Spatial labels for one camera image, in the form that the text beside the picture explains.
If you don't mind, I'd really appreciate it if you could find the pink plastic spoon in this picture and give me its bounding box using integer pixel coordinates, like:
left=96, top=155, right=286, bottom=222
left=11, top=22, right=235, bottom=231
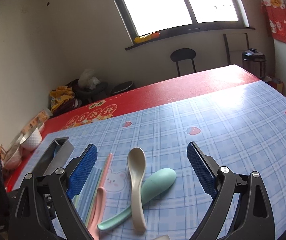
left=88, top=186, right=106, bottom=240

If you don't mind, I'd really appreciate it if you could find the pink chopstick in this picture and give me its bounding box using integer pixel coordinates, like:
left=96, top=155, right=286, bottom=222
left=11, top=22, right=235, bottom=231
left=86, top=153, right=113, bottom=228

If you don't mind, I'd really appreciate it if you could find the mint green plastic spoon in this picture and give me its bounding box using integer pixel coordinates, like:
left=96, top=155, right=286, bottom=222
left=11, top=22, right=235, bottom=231
left=97, top=168, right=177, bottom=231

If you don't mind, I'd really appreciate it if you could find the green chopstick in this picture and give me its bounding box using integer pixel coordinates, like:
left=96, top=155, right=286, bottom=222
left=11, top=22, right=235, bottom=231
left=72, top=167, right=102, bottom=213

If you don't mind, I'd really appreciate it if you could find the stainless steel utensil tray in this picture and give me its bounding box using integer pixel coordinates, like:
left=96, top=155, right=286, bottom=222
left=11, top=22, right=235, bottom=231
left=32, top=137, right=74, bottom=177

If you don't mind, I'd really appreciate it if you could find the glass bowl with plastic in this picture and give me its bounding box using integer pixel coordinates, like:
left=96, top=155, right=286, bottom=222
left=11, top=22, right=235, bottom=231
left=3, top=133, right=23, bottom=171

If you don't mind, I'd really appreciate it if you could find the light blue plastic spoon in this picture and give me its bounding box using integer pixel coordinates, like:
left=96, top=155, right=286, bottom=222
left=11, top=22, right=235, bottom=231
left=53, top=145, right=61, bottom=158

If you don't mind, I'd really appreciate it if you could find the white textured ceramic bowl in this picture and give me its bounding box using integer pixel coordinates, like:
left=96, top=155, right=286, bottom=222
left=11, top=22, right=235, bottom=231
left=20, top=126, right=42, bottom=152

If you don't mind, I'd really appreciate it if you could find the beige printed snack box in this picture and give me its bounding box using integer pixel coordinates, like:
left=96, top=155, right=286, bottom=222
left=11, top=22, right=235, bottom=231
left=21, top=108, right=53, bottom=134

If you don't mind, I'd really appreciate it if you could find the blue plaid table mat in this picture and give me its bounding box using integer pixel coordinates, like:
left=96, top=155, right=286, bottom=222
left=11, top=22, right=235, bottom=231
left=22, top=81, right=286, bottom=239

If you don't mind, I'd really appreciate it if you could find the yellow snack bag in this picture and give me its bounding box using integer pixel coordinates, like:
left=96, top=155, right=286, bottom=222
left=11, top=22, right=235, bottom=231
left=50, top=86, right=75, bottom=113

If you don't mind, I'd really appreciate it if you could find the red printed table mat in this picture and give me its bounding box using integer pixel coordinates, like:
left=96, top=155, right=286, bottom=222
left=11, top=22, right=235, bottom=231
left=4, top=64, right=259, bottom=192

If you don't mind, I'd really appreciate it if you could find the clear plastic bag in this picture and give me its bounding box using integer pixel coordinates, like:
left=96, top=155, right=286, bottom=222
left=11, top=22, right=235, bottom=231
left=78, top=69, right=101, bottom=90

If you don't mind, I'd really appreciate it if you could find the black round floor scale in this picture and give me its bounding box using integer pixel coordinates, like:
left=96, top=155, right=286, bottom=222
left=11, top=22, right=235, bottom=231
left=110, top=81, right=135, bottom=95

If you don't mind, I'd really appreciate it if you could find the black rice cooker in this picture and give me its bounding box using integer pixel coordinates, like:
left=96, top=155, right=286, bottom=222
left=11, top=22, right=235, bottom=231
left=242, top=48, right=266, bottom=79

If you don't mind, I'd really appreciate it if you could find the black round stool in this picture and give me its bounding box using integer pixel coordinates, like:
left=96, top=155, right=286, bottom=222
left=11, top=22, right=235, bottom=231
left=170, top=48, right=196, bottom=76

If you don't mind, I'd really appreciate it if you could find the yellow orange item on sill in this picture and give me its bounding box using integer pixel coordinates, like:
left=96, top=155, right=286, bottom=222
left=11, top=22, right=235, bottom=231
left=134, top=31, right=160, bottom=44

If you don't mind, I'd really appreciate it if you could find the red hanging banner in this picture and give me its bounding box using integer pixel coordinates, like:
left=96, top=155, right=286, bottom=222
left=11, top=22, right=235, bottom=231
left=261, top=0, right=286, bottom=44

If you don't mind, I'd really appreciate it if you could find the black folding frame by wall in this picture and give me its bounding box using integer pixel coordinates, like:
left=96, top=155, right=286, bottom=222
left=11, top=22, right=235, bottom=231
left=223, top=33, right=250, bottom=66

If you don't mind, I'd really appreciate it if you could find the window with dark frame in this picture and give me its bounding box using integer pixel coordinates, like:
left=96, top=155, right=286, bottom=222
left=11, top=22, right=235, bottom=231
left=114, top=0, right=251, bottom=50

